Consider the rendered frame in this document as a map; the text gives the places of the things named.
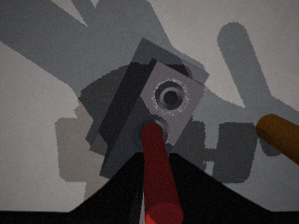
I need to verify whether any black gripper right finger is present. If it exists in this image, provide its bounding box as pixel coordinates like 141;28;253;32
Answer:
168;153;299;224

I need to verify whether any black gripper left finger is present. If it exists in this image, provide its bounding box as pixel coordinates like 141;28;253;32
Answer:
0;152;145;224

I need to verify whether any brown cylinder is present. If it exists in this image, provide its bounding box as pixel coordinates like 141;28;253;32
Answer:
256;114;299;165

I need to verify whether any red peg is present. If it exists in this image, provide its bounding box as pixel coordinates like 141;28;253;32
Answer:
142;123;184;224

